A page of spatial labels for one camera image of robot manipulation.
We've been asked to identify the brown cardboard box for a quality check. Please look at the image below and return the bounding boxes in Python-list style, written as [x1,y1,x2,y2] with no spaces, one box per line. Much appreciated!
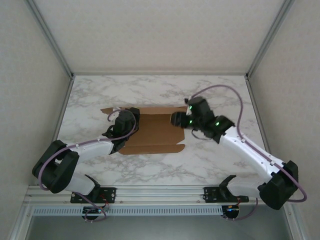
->
[99,106,189,155]

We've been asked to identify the thin aluminium back rail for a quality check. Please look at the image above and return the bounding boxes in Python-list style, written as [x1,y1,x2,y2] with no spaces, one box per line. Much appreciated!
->
[72,71,248,76]

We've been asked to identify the aluminium left side rail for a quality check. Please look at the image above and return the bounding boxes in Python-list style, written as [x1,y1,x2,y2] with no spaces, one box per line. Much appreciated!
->
[49,76,76,143]

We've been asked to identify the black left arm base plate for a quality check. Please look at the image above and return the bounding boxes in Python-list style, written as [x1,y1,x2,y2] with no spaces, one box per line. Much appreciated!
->
[70,186,118,204]

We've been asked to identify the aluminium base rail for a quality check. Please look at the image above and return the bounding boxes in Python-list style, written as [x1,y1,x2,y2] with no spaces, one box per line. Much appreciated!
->
[24,184,297,207]

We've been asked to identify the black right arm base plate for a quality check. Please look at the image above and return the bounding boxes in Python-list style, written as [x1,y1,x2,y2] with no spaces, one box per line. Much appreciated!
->
[203,186,250,203]

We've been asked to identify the grey slotted cable duct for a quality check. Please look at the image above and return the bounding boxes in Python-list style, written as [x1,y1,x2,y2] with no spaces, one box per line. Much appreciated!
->
[32,206,223,216]

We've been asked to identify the aluminium right corner post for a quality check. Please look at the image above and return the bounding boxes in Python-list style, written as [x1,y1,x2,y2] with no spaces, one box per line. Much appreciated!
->
[244,0,296,80]

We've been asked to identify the aluminium corner post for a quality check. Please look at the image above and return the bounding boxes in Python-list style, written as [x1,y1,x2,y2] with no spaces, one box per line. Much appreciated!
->
[244,0,296,80]
[24,0,76,80]

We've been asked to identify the aluminium left corner post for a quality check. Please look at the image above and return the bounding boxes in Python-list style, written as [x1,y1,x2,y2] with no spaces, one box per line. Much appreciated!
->
[24,0,76,80]

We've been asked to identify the aluminium frame leg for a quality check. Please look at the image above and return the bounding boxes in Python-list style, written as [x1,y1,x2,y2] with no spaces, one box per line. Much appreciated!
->
[283,207,310,240]
[8,204,35,240]

